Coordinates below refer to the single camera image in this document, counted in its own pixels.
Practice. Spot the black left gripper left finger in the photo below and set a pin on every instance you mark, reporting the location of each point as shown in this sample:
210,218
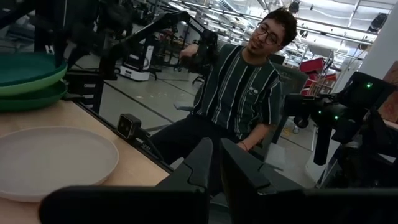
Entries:
130,205

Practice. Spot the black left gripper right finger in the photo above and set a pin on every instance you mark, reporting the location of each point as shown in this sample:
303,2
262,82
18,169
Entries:
280,205

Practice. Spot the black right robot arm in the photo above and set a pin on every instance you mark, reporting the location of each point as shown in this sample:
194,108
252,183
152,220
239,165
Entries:
46,25

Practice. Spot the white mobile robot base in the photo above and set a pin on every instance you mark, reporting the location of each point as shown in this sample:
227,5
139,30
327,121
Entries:
136,63

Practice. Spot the black drawer cabinet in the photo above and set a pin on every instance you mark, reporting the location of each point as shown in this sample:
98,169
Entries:
85,90

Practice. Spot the dark teal plastic plate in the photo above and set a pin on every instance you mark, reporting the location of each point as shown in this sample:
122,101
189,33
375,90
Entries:
25,68

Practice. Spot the light green plastic plate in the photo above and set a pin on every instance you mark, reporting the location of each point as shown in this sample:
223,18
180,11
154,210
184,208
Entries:
34,85

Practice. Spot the green plastic bowl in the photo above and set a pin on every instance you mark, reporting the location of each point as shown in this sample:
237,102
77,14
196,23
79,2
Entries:
34,101

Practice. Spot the person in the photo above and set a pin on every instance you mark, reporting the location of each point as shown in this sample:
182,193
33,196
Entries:
239,93

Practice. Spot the red storage bin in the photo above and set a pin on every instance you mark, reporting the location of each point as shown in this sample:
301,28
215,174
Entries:
311,65

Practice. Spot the brown wooden board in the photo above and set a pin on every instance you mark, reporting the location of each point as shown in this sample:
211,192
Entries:
390,99

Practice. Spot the person's glasses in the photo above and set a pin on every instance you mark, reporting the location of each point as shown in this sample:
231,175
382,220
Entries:
267,32

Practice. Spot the black ceiling spotlight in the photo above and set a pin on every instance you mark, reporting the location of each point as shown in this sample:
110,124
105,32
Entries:
378,21
294,6

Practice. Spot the black table-level camera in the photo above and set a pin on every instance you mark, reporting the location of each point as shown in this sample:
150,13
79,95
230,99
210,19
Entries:
127,126

